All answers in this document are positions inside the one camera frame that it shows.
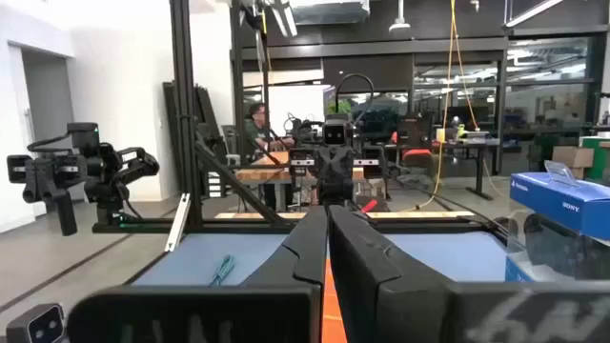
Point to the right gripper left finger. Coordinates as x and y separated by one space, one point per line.
214 314

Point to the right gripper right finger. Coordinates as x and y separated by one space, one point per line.
381 295

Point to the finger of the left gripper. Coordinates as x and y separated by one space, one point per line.
325 167
345 167

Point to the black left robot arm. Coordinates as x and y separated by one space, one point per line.
336 195

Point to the background black robot arm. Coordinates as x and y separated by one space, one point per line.
95 162

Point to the background wooden table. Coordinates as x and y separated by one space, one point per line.
267 174

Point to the blue-grey table mat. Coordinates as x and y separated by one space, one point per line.
200 262

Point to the person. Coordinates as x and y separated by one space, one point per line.
257 128

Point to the red office chair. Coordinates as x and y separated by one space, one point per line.
414 155

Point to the white metal bar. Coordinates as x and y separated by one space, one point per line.
177 224

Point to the black desk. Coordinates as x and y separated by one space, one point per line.
476 143

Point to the white pendant lamp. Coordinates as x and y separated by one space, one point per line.
399 24

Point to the blue Sony PlayStation box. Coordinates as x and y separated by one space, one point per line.
562 205

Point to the cardboard box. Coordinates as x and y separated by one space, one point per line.
572 157

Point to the green box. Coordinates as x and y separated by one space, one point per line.
595 157

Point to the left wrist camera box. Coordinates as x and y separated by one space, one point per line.
334 133

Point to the black aluminium rig frame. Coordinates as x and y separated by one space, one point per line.
183 143

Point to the grey table-level camera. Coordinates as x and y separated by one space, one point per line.
40 326

